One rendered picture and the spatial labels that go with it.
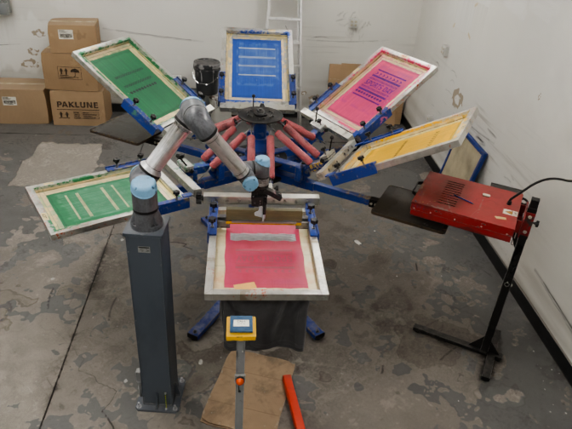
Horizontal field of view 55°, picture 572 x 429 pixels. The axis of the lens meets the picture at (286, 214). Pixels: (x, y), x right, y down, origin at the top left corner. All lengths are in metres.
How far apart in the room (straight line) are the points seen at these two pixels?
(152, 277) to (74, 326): 1.33
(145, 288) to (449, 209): 1.71
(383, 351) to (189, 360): 1.27
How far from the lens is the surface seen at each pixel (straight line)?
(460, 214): 3.23
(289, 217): 2.95
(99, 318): 4.05
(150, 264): 2.74
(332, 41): 7.01
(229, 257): 2.88
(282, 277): 2.76
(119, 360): 3.74
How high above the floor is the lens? 2.65
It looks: 31 degrees down
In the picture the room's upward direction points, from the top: 4 degrees clockwise
